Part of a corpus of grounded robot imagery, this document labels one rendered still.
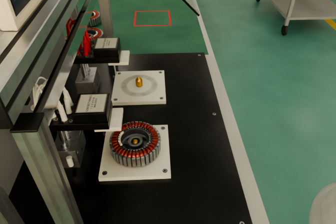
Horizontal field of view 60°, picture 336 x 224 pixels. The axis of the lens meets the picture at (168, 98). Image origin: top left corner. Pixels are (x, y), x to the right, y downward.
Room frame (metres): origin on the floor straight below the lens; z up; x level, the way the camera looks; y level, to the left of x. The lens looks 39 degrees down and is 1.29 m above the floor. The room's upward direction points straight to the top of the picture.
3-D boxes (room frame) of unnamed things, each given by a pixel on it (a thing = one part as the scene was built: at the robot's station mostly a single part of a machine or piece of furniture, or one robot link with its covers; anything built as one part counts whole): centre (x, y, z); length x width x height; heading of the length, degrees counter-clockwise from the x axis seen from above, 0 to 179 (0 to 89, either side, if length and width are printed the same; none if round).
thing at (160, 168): (0.44, 0.07, 0.78); 0.15 x 0.15 x 0.01; 3
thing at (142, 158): (0.44, 0.07, 0.80); 0.11 x 0.11 x 0.04
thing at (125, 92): (0.68, 0.08, 0.78); 0.15 x 0.15 x 0.01; 3
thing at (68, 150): (0.43, 0.22, 0.80); 0.07 x 0.05 x 0.06; 3
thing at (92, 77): (0.67, 0.23, 0.80); 0.07 x 0.05 x 0.06; 3
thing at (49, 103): (0.55, 0.18, 1.03); 0.62 x 0.01 x 0.03; 3
